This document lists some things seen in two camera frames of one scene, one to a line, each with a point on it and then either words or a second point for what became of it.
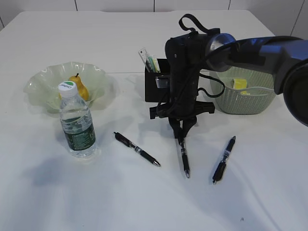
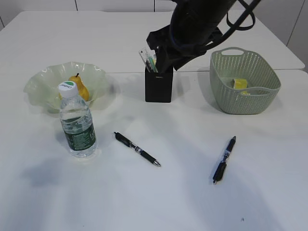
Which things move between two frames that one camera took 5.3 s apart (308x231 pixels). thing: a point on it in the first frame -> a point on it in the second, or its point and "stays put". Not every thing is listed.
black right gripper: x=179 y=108 -> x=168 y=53
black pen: x=121 y=138 stays put
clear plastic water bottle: x=77 y=121 stays put
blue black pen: x=221 y=168 stays put
